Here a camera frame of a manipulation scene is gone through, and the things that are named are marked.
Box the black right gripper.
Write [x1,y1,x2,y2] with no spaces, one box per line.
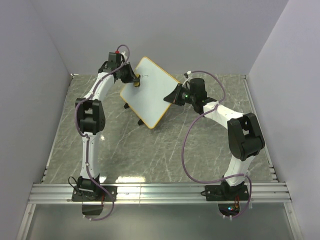
[163,85,196,108]

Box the yellow framed whiteboard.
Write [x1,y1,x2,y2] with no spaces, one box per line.
[120,56,180,129]

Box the yellow and black eraser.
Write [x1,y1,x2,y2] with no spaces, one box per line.
[133,73,141,87]

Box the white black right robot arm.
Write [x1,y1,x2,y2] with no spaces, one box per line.
[163,78,265,200]

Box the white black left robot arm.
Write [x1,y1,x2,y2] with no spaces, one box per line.
[74,50,140,201]

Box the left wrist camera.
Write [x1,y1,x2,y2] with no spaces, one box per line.
[115,50,128,60]

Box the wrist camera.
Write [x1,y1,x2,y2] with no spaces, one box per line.
[182,70,193,87]
[115,50,128,60]

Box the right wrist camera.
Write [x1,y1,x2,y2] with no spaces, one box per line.
[182,70,193,87]

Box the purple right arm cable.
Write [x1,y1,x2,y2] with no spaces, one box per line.
[182,69,252,221]

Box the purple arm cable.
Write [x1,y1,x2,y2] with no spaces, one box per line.
[74,44,132,222]
[182,69,252,221]

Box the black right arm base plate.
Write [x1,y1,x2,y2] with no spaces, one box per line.
[200,181,250,202]

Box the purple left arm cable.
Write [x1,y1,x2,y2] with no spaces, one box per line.
[74,44,132,222]

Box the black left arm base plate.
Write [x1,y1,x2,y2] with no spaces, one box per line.
[71,185,118,202]

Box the aluminium rail frame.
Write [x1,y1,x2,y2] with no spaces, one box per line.
[22,75,294,240]

